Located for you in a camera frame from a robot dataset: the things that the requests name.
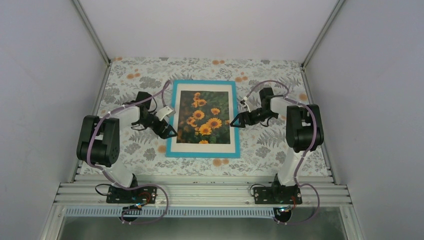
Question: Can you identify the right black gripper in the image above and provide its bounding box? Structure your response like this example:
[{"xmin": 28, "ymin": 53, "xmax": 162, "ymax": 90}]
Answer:
[{"xmin": 234, "ymin": 107, "xmax": 278, "ymax": 128}]

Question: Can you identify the white mat sunflower photo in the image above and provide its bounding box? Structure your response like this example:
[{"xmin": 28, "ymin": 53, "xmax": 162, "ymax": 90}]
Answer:
[{"xmin": 171, "ymin": 83, "xmax": 236, "ymax": 154}]

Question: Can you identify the sunflower photo print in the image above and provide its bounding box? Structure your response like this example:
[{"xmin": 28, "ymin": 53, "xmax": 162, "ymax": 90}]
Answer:
[{"xmin": 176, "ymin": 90, "xmax": 231, "ymax": 145}]

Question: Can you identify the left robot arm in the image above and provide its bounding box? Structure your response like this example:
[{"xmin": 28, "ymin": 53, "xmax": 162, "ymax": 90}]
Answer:
[{"xmin": 76, "ymin": 91, "xmax": 177, "ymax": 203}]

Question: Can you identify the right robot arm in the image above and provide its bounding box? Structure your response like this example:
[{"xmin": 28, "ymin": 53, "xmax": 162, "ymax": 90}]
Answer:
[{"xmin": 229, "ymin": 87, "xmax": 324, "ymax": 205}]

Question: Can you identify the floral patterned table mat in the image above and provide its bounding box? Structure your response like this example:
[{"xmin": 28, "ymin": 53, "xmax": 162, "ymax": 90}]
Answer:
[{"xmin": 98, "ymin": 57, "xmax": 308, "ymax": 176}]

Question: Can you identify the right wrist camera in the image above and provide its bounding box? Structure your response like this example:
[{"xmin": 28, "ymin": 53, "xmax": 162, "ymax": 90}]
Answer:
[{"xmin": 239, "ymin": 96, "xmax": 252, "ymax": 109}]

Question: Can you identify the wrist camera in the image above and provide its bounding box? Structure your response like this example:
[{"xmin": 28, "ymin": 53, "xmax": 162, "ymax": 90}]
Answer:
[
  {"xmin": 155, "ymin": 106, "xmax": 175, "ymax": 121},
  {"xmin": 239, "ymin": 96, "xmax": 252, "ymax": 109}
]

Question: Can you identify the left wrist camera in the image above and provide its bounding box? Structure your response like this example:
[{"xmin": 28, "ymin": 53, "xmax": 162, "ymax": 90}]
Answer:
[{"xmin": 155, "ymin": 106, "xmax": 175, "ymax": 121}]

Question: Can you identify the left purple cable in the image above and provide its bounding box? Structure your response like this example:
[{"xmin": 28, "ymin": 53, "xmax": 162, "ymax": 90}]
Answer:
[{"xmin": 85, "ymin": 80, "xmax": 173, "ymax": 226}]

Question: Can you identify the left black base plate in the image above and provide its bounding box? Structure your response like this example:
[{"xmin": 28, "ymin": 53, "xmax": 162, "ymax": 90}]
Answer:
[{"xmin": 106, "ymin": 186, "xmax": 157, "ymax": 205}]

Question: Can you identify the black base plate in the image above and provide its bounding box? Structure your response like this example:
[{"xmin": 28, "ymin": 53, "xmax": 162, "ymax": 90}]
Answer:
[
  {"xmin": 253, "ymin": 185, "xmax": 303, "ymax": 205},
  {"xmin": 106, "ymin": 186, "xmax": 157, "ymax": 205}
]

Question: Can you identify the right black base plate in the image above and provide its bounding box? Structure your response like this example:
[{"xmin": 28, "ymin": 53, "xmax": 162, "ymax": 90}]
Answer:
[{"xmin": 253, "ymin": 185, "xmax": 303, "ymax": 205}]

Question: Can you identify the aluminium rail base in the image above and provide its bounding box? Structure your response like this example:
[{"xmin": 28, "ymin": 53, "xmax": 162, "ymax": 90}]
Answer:
[{"xmin": 53, "ymin": 174, "xmax": 352, "ymax": 207}]

